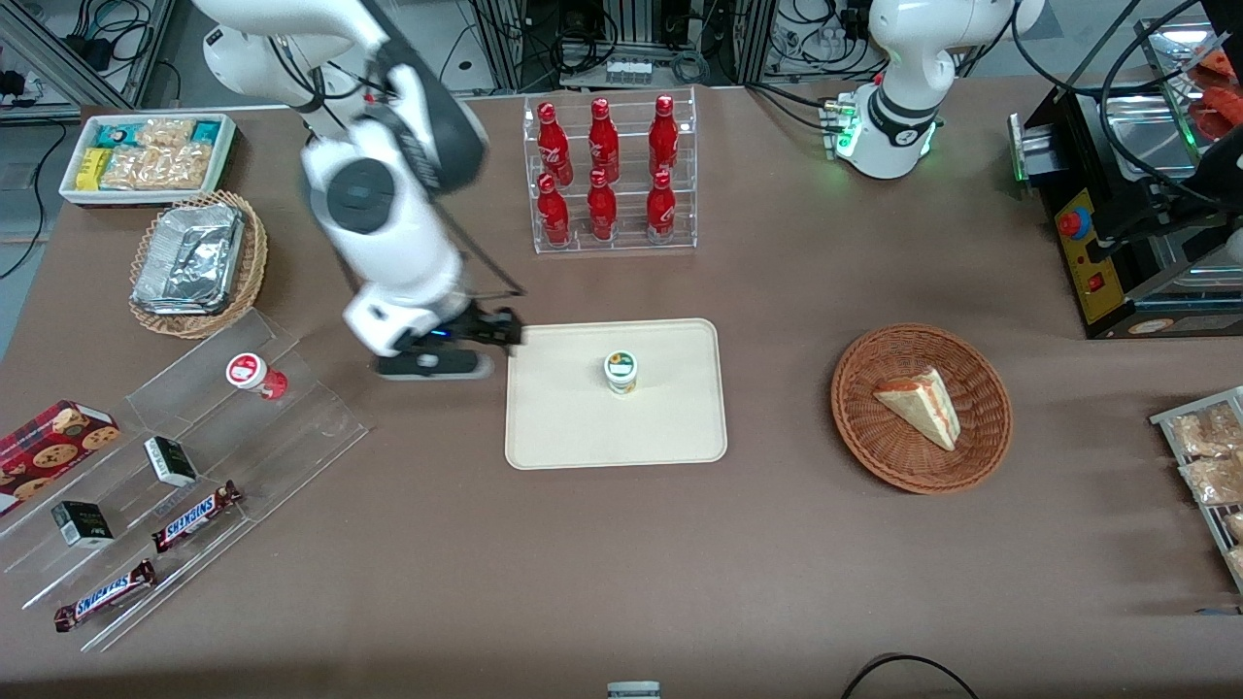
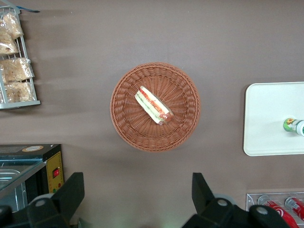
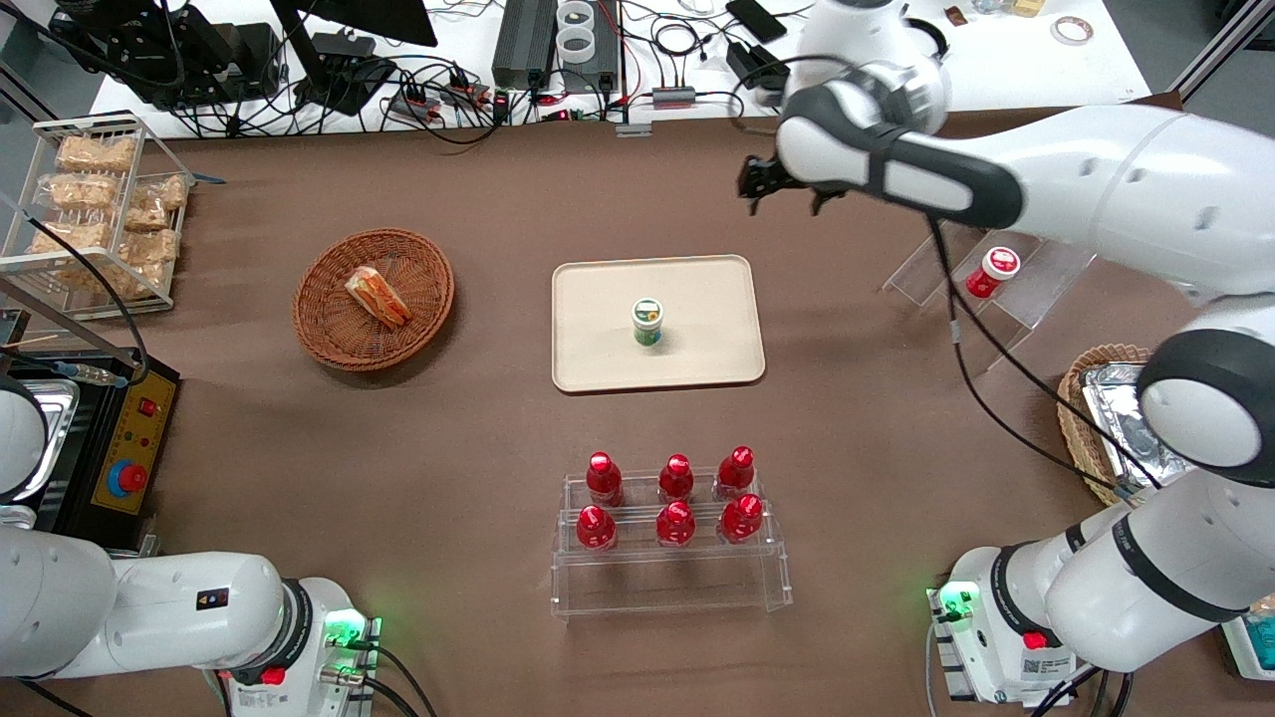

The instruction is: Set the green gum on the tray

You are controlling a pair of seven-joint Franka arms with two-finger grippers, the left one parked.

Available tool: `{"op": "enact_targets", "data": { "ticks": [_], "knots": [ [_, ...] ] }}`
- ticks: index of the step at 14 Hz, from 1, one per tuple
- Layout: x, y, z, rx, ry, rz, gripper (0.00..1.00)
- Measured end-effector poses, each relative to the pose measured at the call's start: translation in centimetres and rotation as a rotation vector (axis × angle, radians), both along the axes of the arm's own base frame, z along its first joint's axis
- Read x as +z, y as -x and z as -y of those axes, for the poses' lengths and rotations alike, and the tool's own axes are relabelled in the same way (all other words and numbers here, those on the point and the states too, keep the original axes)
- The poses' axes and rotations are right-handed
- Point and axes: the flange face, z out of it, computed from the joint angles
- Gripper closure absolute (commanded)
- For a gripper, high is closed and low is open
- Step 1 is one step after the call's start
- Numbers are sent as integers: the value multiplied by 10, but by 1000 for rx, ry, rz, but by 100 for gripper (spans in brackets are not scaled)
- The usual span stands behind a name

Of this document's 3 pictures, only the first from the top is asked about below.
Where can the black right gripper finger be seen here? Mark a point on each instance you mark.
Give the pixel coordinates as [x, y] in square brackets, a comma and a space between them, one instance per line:
[497, 318]
[505, 338]

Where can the green-lidded yogurt cup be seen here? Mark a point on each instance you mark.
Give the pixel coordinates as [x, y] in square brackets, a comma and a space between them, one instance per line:
[621, 374]

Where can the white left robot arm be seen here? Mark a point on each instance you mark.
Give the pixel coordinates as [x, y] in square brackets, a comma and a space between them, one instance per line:
[903, 58]

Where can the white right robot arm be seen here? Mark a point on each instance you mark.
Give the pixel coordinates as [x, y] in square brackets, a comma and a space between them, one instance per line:
[388, 243]

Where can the beige plastic tray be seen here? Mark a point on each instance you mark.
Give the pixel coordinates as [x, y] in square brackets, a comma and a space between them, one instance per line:
[583, 427]

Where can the tray of packaged snacks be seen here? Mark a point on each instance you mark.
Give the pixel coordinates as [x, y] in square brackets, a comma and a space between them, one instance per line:
[1180, 417]

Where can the red emergency stop button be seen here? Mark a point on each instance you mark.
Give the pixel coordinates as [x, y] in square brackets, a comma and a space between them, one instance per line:
[1074, 223]

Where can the black and yellow machine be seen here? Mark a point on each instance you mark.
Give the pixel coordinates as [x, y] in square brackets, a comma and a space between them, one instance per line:
[1078, 146]

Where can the red cola bottle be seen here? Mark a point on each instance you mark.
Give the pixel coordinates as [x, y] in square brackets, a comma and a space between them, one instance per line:
[554, 216]
[663, 138]
[603, 141]
[554, 146]
[601, 212]
[660, 212]

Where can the clear acrylic bottle rack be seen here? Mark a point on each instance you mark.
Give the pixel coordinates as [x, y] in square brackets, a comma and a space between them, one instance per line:
[626, 243]

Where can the clear acrylic stepped shelf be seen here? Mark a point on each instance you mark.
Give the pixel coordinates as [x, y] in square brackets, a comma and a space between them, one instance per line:
[291, 437]

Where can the red-lidded yogurt cup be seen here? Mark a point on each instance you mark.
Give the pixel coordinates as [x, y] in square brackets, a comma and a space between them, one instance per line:
[252, 374]

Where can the light wicker basket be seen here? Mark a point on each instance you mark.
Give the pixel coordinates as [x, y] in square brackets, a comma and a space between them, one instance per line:
[254, 252]

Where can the clear snack bag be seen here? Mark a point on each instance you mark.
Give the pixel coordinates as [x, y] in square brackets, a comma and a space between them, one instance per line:
[1219, 481]
[1209, 432]

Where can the aluminium foil container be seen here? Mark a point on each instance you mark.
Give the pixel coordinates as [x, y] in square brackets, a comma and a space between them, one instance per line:
[189, 257]

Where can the white power strip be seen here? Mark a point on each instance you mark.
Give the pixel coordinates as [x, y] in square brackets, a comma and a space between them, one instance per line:
[628, 72]

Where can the white snack bin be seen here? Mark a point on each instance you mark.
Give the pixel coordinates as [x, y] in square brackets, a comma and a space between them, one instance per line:
[225, 160]

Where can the small black box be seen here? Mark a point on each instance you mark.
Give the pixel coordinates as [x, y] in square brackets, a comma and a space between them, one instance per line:
[171, 461]
[83, 525]

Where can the wrapped triangle sandwich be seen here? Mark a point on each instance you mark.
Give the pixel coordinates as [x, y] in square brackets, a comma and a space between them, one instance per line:
[923, 406]

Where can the Snickers chocolate bar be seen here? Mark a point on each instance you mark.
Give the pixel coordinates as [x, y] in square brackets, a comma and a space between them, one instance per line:
[105, 595]
[194, 515]

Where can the teal snack packet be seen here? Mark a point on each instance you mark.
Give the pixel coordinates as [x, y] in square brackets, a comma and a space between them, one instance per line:
[206, 133]

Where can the clear rice cracker bag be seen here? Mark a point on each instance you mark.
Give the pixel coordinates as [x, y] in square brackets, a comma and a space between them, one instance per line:
[160, 163]

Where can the round brown wicker basket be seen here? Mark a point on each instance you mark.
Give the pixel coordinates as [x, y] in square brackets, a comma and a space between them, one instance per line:
[874, 437]

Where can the small grey device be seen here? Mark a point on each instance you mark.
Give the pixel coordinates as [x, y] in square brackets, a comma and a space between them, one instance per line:
[633, 690]

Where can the yellow snack packet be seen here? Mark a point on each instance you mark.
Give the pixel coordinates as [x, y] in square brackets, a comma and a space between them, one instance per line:
[93, 170]

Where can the red cookie box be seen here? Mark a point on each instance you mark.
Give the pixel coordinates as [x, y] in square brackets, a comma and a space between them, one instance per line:
[49, 451]

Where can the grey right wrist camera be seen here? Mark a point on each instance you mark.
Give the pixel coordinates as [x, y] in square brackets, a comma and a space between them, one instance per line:
[432, 367]

